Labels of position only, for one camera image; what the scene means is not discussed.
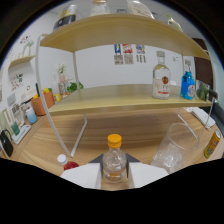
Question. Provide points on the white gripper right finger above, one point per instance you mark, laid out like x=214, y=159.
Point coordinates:
x=146, y=173

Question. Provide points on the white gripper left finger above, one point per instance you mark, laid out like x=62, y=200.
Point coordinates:
x=83, y=175

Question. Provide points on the red liquid bottle white cap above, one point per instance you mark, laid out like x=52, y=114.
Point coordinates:
x=70, y=165

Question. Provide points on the clear bottle orange cap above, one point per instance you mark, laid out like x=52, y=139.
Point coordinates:
x=114, y=163

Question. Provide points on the yellow cartoon drink can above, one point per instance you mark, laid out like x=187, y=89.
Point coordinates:
x=212, y=145

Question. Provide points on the clear bottle green cap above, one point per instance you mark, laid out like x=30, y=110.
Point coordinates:
x=175, y=24

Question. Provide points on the white and blue cup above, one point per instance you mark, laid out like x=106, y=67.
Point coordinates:
x=31, y=116

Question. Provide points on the green cup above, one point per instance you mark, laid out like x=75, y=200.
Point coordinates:
x=15, y=128

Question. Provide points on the clear vodka bottle red label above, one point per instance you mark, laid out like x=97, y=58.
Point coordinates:
x=161, y=83

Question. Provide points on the clear glass with ice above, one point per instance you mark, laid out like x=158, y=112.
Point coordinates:
x=175, y=150

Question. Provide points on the white tray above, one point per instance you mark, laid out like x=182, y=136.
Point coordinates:
x=21, y=134

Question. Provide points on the white notebook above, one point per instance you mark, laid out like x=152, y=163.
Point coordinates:
x=202, y=116

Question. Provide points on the orange storage basket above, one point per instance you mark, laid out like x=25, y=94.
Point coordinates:
x=43, y=104

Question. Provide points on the green potted plant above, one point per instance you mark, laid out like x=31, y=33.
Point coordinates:
x=75, y=87

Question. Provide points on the black chair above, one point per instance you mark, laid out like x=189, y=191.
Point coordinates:
x=218, y=115

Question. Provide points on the blue liquid bottle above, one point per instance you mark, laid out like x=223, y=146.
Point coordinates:
x=187, y=85

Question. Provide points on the brown door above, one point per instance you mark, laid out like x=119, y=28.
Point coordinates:
x=204, y=66

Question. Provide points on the black and yellow can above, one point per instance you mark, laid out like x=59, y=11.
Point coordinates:
x=66, y=16

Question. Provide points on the tall glass bottle cork lid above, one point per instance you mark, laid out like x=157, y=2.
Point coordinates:
x=99, y=9

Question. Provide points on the white frame wooden shelf rack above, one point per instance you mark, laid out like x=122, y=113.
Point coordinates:
x=123, y=95

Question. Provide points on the multicolour wall poster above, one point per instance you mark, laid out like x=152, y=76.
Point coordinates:
x=140, y=53

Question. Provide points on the red wall poster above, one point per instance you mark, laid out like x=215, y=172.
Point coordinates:
x=128, y=53

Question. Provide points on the blue wall poster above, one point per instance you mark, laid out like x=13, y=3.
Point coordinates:
x=118, y=53

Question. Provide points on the wooden wall shelf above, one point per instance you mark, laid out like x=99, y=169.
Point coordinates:
x=21, y=61

